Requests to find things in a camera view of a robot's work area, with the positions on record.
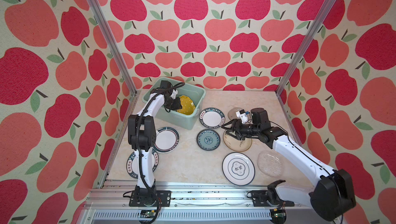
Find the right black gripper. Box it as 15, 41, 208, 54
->
221, 118, 260, 141

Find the white plate red-green lettered rim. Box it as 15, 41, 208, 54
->
199, 107, 225, 129

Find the yellow dotted scalloped plate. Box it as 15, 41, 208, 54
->
177, 96, 196, 115

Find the white plate black quatrefoil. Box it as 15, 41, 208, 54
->
222, 152, 255, 186

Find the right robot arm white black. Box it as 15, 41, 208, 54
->
221, 108, 356, 222

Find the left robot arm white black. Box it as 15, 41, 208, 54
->
127, 80, 185, 198

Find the mint green plastic bin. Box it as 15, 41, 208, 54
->
155, 83, 206, 130

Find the cream plate with plant drawing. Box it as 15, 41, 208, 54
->
223, 131, 253, 152

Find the brown speckled square plate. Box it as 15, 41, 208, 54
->
227, 107, 245, 120

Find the teal patterned small plate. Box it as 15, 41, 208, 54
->
197, 129, 221, 151

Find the clear glass textured plate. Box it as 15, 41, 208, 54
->
257, 151, 284, 178

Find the white plate dark green rim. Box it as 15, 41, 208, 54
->
154, 127, 180, 153

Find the white plate lettered rim front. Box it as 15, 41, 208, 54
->
126, 150, 159, 179

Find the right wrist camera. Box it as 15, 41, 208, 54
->
236, 109, 251, 124

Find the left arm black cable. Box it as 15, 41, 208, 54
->
134, 81, 186, 224

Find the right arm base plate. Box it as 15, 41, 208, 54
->
246, 191, 295, 207

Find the aluminium front rail frame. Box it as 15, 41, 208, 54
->
75, 180, 347, 224

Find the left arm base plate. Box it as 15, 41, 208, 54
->
129, 188, 172, 207

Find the left aluminium corner post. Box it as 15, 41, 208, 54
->
75, 0, 137, 96

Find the aluminium corner post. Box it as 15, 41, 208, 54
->
275, 0, 352, 96
75, 0, 137, 96

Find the right aluminium corner post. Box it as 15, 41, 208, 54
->
275, 0, 352, 96

